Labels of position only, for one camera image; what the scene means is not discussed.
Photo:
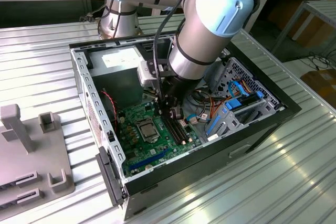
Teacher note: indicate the silver CPU green edge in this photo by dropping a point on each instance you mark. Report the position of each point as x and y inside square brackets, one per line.
[148, 131]

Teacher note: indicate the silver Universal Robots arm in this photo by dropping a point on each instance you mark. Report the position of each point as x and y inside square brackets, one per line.
[199, 37]

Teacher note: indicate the black RAM slot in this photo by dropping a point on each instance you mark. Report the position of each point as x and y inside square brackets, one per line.
[171, 130]
[174, 129]
[178, 128]
[181, 128]

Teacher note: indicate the blue plastic latch strip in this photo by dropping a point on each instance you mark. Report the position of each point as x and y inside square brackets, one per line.
[213, 125]

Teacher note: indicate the hard disk in blue carrier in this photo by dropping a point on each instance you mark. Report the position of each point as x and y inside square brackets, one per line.
[233, 104]

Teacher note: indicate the green motherboard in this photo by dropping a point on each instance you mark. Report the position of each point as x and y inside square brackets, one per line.
[160, 145]

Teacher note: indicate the grey power supply unit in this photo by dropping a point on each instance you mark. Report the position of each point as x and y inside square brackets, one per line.
[118, 85]

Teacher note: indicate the black open PC case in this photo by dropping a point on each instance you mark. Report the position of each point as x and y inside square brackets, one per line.
[189, 182]

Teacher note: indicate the brown cardboard box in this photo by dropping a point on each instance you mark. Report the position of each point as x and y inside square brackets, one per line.
[323, 85]

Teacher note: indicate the grey parts rack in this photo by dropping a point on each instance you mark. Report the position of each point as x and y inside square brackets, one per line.
[34, 161]

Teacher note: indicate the metal slat side table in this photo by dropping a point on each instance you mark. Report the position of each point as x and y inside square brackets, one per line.
[321, 5]

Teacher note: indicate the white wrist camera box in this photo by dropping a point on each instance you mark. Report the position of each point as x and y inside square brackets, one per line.
[145, 73]

